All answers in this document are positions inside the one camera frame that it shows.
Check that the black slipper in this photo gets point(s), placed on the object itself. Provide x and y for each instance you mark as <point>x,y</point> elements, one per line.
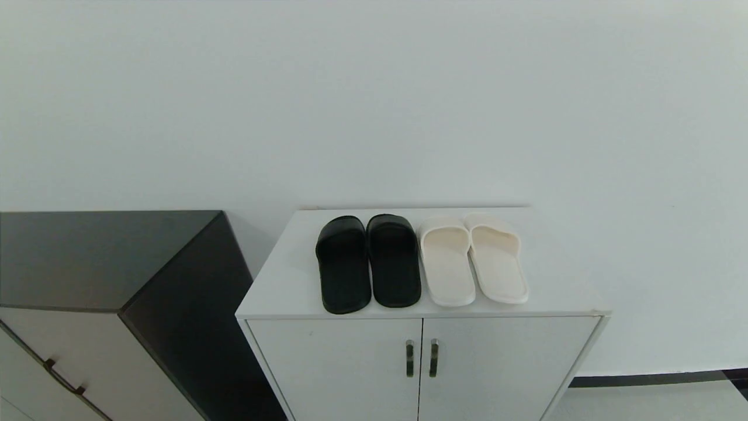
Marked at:
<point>396,275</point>
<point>343,275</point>

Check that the cream slipper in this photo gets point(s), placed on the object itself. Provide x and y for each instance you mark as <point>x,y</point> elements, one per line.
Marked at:
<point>449,275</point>
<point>500,272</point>

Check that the white cabinet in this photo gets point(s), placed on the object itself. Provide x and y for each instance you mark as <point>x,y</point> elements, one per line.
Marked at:
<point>280,275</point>

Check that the white cabinet door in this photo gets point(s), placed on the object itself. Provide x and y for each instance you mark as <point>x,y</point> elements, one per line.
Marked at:
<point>339,374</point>
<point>497,368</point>

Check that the black cabinet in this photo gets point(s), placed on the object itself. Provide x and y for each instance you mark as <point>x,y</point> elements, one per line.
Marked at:
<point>175,280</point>

